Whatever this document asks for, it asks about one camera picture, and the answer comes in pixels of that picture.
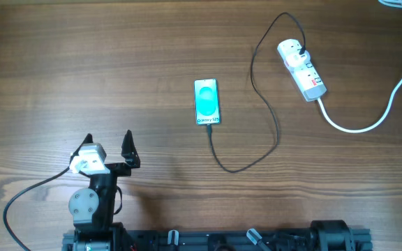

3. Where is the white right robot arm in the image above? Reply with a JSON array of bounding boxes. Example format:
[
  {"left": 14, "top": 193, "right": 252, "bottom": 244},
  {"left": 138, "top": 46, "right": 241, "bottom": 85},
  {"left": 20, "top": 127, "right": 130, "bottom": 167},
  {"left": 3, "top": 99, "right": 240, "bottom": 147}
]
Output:
[{"left": 311, "top": 220, "right": 355, "bottom": 251}]

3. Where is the white power strip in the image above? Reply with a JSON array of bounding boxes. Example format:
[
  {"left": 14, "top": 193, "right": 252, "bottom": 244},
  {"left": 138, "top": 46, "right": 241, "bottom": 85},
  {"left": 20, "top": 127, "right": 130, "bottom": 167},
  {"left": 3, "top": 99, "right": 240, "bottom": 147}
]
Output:
[{"left": 277, "top": 39, "right": 327, "bottom": 102}]

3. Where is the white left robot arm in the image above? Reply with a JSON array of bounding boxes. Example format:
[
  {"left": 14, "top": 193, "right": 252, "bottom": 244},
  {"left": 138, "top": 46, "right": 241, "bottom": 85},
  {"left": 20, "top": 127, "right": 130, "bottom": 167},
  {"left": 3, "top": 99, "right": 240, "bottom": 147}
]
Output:
[{"left": 61, "top": 130, "right": 140, "bottom": 251}]

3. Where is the white power strip cord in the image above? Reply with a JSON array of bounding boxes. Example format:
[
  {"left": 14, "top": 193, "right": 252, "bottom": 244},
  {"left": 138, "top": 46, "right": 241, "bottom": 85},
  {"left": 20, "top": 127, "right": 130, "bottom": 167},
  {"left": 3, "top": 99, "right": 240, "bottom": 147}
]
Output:
[{"left": 316, "top": 0, "right": 402, "bottom": 134}]

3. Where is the black usb charging cable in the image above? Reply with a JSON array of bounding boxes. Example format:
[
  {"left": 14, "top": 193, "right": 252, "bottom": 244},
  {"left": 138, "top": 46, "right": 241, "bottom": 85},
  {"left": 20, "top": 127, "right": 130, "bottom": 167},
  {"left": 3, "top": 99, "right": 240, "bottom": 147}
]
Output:
[{"left": 206, "top": 12, "right": 307, "bottom": 174}]

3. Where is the white usb wall charger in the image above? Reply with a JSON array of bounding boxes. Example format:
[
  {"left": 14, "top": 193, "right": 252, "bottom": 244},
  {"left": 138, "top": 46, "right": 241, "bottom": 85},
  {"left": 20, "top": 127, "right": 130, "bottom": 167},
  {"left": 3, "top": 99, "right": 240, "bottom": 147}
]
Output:
[{"left": 284, "top": 51, "right": 311, "bottom": 71}]

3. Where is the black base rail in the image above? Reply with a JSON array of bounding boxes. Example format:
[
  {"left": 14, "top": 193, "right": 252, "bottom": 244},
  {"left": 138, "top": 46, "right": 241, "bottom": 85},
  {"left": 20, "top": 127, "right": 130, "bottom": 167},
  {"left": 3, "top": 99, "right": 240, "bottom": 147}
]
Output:
[{"left": 62, "top": 228, "right": 373, "bottom": 251}]

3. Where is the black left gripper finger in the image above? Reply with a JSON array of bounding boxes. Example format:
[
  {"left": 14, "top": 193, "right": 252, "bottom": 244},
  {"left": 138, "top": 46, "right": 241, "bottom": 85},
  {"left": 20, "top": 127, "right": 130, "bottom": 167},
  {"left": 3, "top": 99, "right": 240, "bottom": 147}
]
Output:
[
  {"left": 69, "top": 133, "right": 94, "bottom": 167},
  {"left": 121, "top": 130, "right": 140, "bottom": 169}
]

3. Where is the blue screen smartphone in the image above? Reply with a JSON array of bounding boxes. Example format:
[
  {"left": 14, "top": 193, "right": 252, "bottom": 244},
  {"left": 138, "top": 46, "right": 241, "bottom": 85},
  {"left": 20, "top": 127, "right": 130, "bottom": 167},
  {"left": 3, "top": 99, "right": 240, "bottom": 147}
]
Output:
[{"left": 194, "top": 79, "right": 221, "bottom": 126}]

